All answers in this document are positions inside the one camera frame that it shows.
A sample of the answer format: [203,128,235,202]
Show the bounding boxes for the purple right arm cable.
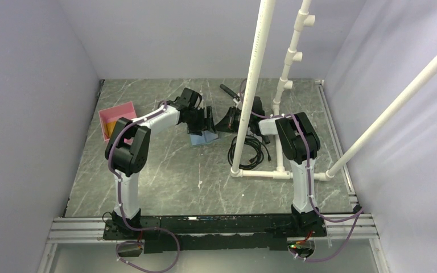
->
[238,79,364,263]

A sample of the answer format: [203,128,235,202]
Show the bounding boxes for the black foam tube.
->
[219,84,241,104]

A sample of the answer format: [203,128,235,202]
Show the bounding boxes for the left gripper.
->
[187,106,216,137]

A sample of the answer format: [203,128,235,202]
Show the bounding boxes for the white PVC pipe frame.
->
[230,1,437,181]

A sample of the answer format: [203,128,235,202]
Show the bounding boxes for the coiled black cable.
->
[227,134,271,170]

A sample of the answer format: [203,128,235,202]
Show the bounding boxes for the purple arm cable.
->
[238,79,364,263]
[107,100,182,273]

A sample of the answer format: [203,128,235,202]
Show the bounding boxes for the stack of credit cards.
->
[105,120,117,139]

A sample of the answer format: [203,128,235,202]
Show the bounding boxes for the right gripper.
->
[215,106,253,133]

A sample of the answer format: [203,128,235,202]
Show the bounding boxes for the green card holder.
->
[189,131,221,147]

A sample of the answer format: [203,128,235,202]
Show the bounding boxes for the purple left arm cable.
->
[107,100,182,273]

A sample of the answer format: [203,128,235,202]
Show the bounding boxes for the pink plastic bin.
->
[98,101,138,144]

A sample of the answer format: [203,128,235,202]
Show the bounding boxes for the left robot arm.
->
[105,88,216,239]

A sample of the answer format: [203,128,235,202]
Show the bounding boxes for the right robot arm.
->
[245,97,323,236]

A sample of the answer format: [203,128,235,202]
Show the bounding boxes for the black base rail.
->
[103,212,327,254]

